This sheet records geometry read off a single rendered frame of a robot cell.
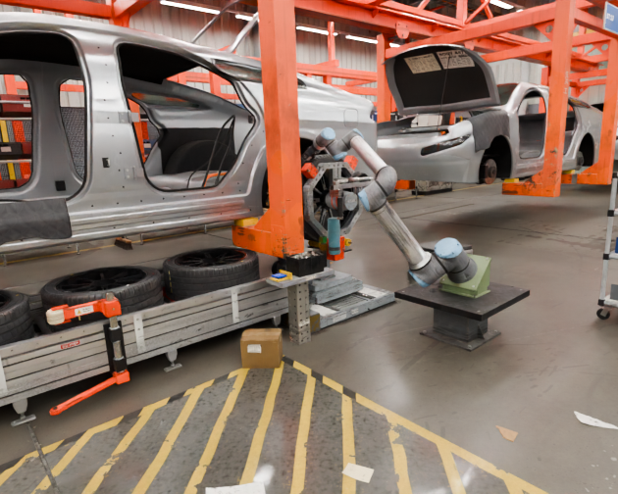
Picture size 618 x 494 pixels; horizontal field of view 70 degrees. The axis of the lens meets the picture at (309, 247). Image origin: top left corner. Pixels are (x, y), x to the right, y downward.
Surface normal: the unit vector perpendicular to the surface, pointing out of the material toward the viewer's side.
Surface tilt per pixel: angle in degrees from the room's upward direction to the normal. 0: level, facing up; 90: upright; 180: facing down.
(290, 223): 90
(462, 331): 90
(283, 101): 90
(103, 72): 78
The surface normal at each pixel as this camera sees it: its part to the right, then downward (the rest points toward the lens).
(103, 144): 0.65, 0.11
